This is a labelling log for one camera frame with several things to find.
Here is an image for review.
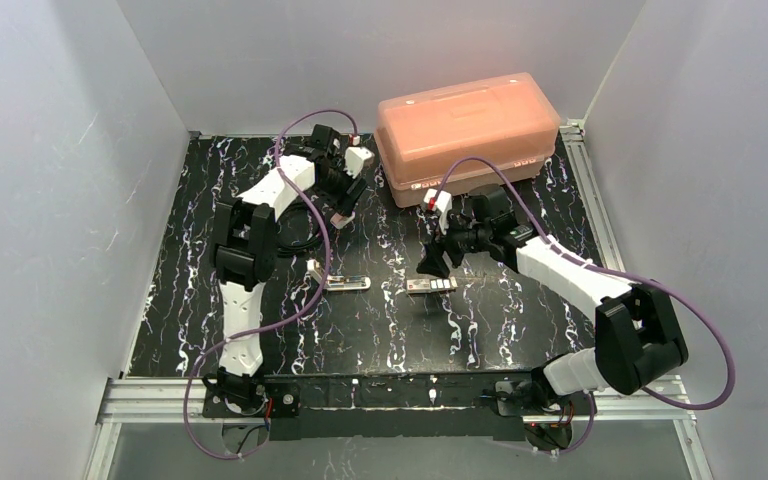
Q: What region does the white staples box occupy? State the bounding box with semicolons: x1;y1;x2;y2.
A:
405;278;458;295

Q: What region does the pink white small stapler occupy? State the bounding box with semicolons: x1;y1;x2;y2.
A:
330;211;355;230

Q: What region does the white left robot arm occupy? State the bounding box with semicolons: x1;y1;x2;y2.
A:
205;124;374;406

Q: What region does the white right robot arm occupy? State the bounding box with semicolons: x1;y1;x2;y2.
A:
417;186;689;399

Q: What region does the pink plastic storage box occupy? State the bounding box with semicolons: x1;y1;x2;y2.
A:
373;73;561;208

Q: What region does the coiled black cable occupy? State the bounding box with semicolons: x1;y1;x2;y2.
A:
271;201;329;258

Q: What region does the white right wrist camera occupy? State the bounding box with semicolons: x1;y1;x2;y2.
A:
423;188;453;234

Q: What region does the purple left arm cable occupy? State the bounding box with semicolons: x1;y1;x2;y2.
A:
182;109;361;462

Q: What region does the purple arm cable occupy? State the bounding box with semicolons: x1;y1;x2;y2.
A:
434;156;736;458
182;109;361;462

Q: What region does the aluminium right rail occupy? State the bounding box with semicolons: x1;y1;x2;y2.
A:
559;122;625;270

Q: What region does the aluminium rail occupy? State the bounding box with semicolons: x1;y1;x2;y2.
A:
86;373;712;479
559;122;625;270

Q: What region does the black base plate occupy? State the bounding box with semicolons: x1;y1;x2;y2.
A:
201;374;597;442

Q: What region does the aluminium front rail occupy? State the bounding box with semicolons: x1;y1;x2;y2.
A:
86;373;712;479

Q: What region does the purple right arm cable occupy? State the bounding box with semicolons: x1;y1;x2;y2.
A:
434;156;736;458

